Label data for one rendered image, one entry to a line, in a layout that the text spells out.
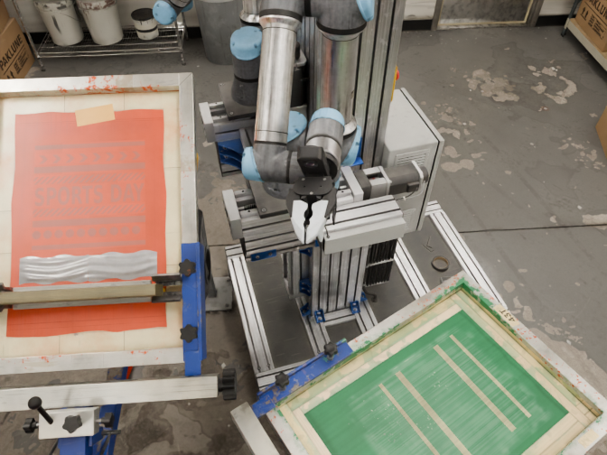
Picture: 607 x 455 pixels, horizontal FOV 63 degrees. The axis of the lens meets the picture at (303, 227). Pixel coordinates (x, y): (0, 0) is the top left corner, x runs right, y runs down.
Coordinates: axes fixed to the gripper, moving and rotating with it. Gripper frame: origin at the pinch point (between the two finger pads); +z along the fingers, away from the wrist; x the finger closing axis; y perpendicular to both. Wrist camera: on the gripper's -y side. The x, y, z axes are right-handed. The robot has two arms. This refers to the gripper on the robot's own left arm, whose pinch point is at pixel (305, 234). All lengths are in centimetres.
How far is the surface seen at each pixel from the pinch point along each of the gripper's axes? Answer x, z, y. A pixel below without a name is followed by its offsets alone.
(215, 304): 83, -87, 157
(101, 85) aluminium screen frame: 66, -58, 4
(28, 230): 82, -23, 26
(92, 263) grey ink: 64, -18, 33
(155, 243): 49, -26, 33
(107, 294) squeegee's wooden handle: 54, -7, 31
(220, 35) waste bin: 131, -326, 123
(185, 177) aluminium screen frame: 41, -40, 22
